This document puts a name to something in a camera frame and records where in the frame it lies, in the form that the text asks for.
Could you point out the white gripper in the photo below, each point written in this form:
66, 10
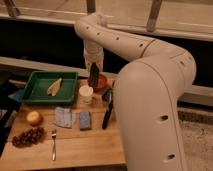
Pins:
93, 53

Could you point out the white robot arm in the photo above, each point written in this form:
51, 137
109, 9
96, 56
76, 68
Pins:
145, 93

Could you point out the red bowl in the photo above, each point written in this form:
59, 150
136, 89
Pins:
98, 83

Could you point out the white cup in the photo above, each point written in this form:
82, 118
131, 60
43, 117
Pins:
86, 93

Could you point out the light blue cloth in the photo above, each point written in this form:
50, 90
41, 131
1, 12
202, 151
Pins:
63, 117

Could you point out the green plastic tray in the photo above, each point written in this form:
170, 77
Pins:
35, 91

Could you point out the wooden table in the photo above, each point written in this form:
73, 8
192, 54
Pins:
74, 147

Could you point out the silver fork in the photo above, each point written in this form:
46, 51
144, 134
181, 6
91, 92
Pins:
53, 135

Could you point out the yellow apple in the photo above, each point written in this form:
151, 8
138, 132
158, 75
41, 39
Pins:
34, 118

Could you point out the red grape bunch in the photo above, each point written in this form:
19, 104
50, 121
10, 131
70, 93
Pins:
29, 137

